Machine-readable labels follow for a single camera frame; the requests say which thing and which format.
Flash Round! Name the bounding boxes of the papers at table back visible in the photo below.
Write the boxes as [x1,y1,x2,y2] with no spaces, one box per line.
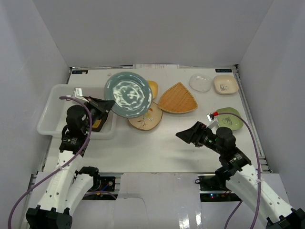
[133,64,180,69]

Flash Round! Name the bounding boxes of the beige bird pattern plate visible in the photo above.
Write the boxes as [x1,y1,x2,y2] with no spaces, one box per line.
[128,102,163,131]

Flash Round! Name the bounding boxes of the black square amber plate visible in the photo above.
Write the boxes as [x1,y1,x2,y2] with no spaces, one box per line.
[92,113,108,132]

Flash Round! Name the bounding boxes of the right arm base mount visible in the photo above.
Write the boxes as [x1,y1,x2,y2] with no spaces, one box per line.
[195,174,240,202]

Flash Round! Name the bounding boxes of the woven bamboo triangular tray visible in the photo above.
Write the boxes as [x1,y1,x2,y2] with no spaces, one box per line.
[158,82,198,114]

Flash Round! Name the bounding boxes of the blue-grey round plate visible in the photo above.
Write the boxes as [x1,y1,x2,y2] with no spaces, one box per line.
[104,72,153,118]

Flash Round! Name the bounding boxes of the cream square panda dish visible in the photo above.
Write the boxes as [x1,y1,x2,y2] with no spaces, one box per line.
[213,75,239,95]

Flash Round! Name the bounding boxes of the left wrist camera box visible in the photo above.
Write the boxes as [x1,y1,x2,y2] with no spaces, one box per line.
[67,87,86,101]

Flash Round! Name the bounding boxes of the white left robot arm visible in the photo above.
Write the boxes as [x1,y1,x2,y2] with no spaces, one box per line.
[26,96,115,229]

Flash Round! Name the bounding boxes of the white plastic bin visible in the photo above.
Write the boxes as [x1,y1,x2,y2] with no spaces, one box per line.
[37,84,117,140]

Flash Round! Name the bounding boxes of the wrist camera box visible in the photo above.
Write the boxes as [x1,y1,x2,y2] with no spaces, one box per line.
[67,87,86,101]
[207,112,219,129]

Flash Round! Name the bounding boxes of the clear glass small dish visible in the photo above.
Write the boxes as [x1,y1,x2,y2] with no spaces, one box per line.
[189,73,212,92]

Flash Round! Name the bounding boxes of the yellow square panda dish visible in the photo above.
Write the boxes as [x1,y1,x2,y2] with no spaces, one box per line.
[147,80,158,99]

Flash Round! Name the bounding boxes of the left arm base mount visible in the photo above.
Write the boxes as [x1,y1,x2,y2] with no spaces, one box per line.
[90,176,116,196]

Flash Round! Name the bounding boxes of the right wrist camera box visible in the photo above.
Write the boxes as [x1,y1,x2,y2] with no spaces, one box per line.
[207,112,219,129]

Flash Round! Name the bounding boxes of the green square panda dish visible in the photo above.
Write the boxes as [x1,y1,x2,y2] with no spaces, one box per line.
[216,107,244,131]

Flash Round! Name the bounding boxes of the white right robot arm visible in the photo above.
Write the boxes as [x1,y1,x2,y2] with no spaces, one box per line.
[176,122,305,229]

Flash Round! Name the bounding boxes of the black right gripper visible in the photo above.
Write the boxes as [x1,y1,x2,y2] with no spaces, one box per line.
[175,121,224,155]

